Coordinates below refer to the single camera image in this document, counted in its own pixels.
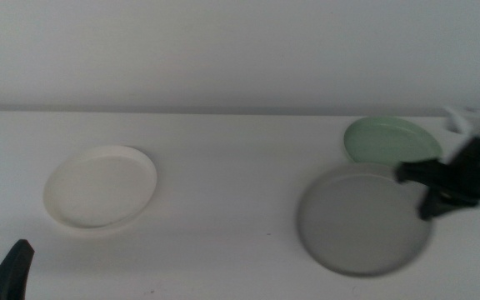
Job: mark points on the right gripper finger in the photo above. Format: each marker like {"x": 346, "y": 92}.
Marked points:
{"x": 429, "y": 206}
{"x": 456, "y": 203}

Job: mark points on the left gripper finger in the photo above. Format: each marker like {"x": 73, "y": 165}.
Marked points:
{"x": 11, "y": 279}

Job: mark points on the grey shallow bowl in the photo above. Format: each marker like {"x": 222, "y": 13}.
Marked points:
{"x": 361, "y": 221}

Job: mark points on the pale green shallow bowl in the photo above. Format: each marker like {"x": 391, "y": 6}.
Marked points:
{"x": 386, "y": 141}

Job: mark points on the white shallow bowl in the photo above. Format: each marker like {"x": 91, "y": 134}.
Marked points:
{"x": 98, "y": 187}

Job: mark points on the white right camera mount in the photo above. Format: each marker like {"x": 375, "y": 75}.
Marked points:
{"x": 456, "y": 121}

